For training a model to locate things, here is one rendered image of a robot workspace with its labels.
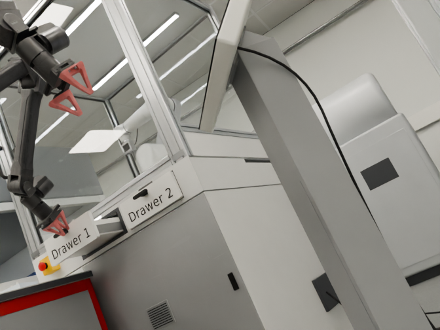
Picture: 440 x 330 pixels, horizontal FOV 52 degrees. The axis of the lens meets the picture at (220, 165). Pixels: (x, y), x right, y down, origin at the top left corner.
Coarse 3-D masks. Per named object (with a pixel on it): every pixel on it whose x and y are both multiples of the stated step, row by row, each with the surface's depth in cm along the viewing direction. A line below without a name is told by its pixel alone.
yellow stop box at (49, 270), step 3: (45, 258) 201; (48, 258) 200; (39, 261) 203; (42, 261) 202; (45, 261) 201; (48, 261) 199; (45, 264) 200; (48, 264) 199; (48, 267) 199; (51, 267) 199; (54, 267) 199; (57, 267) 200; (45, 270) 201; (48, 270) 199; (51, 270) 199; (54, 270) 200; (45, 273) 201; (48, 273) 200; (51, 273) 202
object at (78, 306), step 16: (80, 272) 184; (32, 288) 165; (48, 288) 170; (64, 288) 176; (80, 288) 182; (0, 304) 154; (16, 304) 158; (32, 304) 163; (48, 304) 168; (64, 304) 173; (80, 304) 178; (96, 304) 184; (0, 320) 151; (16, 320) 156; (32, 320) 160; (48, 320) 165; (64, 320) 170; (80, 320) 175; (96, 320) 181
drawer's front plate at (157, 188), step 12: (156, 180) 171; (168, 180) 168; (156, 192) 171; (168, 192) 168; (180, 192) 166; (120, 204) 181; (132, 204) 177; (144, 204) 174; (156, 204) 171; (168, 204) 168; (132, 216) 177; (144, 216) 174; (132, 228) 178
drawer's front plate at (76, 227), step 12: (84, 216) 171; (72, 228) 174; (84, 228) 171; (96, 228) 169; (48, 240) 182; (60, 240) 178; (72, 240) 174; (84, 240) 171; (48, 252) 182; (60, 252) 178; (72, 252) 174
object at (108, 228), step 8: (96, 224) 173; (104, 224) 176; (112, 224) 179; (120, 224) 183; (104, 232) 174; (112, 232) 177; (120, 232) 184; (96, 240) 178; (104, 240) 184; (88, 248) 185; (96, 248) 192; (72, 256) 186
